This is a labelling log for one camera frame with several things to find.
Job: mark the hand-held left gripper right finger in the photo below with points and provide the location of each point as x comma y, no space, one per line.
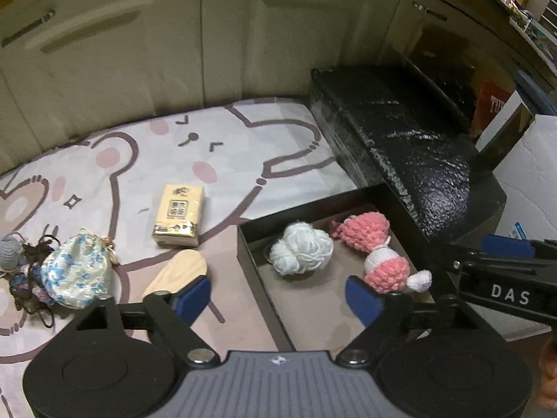
363,302

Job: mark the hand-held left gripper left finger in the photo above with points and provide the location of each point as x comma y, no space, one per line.
196,294

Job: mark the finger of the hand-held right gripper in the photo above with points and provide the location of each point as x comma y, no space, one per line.
509,247

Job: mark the oval wooden block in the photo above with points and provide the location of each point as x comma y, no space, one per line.
176,272

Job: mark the black shallow box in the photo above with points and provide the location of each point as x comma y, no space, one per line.
300,298

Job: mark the pink white crochet toy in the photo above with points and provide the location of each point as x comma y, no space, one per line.
383,265

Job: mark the white labelled carton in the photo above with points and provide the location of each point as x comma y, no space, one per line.
537,174

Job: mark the yellow tissue packet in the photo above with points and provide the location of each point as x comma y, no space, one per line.
178,213

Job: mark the white yarn ball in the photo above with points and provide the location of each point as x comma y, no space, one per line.
300,248

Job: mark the bear printed blanket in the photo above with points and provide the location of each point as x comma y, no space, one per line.
130,174

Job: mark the red box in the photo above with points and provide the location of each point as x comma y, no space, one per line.
494,104

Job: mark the blue box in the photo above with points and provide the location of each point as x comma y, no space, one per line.
537,89

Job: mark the beige cabinet door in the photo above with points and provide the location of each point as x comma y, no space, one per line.
108,74
435,39
296,43

